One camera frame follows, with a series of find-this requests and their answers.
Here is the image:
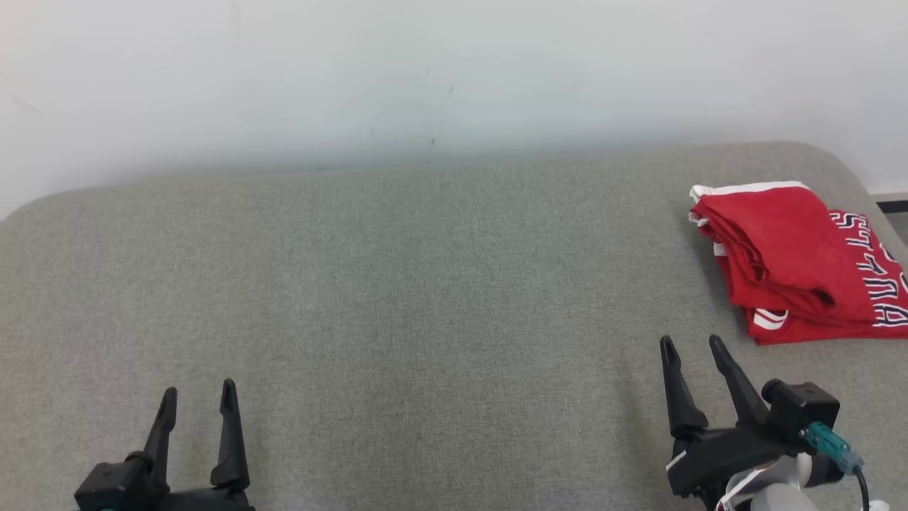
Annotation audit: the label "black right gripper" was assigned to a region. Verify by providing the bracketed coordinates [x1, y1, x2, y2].
[659, 335, 809, 508]

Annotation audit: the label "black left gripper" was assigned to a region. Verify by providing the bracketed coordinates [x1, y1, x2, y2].
[126, 378, 256, 511]

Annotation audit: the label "red lettered basketball jersey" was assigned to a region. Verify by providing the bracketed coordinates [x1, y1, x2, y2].
[741, 209, 908, 346]

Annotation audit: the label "red shorts with white band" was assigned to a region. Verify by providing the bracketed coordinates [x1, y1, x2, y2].
[688, 182, 877, 329]

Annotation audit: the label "white and black baseboard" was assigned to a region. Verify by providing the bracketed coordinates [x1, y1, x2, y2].
[869, 190, 908, 214]

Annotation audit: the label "teal right camera connector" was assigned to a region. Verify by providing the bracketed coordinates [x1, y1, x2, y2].
[803, 422, 865, 475]

